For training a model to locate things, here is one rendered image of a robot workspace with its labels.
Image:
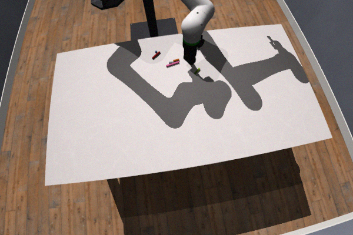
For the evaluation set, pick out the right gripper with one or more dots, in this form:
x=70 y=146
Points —
x=190 y=52

